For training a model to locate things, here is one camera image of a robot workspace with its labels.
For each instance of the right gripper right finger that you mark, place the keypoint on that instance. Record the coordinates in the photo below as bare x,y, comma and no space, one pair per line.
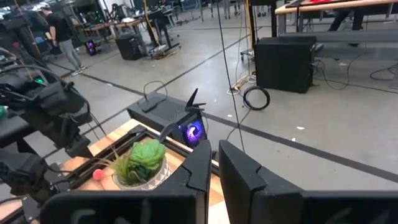
248,199

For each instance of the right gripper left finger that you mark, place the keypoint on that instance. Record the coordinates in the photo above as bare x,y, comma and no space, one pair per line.
174,205

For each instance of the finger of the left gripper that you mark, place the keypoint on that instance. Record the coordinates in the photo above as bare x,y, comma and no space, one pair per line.
85,147
73,147

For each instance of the bright red toy tomato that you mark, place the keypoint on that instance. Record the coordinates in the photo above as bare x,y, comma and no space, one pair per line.
99,174

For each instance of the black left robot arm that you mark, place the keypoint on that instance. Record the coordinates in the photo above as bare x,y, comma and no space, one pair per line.
18,84

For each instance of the succulent in patterned white pot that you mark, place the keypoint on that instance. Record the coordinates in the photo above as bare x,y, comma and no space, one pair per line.
146,158

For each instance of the computer tower with rainbow fans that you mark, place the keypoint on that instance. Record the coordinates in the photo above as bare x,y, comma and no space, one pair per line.
91,47

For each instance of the small black hub device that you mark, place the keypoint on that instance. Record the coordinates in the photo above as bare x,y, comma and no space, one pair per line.
150,105

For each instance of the person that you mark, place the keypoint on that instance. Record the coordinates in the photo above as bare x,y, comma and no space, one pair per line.
60,29
357,20

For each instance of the black computer tower purple light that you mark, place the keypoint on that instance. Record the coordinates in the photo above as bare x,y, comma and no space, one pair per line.
161,113

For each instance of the black cube case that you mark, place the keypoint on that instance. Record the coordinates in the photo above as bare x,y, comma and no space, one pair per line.
129,46

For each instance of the small wooden top workbench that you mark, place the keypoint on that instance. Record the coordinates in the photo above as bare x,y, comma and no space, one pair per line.
124,23

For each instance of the plain black computer tower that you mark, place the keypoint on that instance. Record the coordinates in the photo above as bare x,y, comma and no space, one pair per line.
284,65

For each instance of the long wooden top workbench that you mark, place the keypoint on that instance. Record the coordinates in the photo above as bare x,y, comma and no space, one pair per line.
326,7

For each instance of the black frame standing desk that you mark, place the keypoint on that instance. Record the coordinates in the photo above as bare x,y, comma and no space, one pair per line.
161,28

